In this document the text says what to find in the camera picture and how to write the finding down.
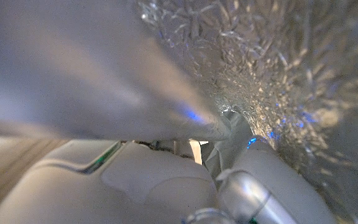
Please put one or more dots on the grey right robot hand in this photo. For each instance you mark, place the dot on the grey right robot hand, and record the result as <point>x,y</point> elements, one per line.
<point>120,186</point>

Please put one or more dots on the aluminum foil wrap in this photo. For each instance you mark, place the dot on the aluminum foil wrap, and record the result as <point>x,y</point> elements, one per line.
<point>275,62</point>

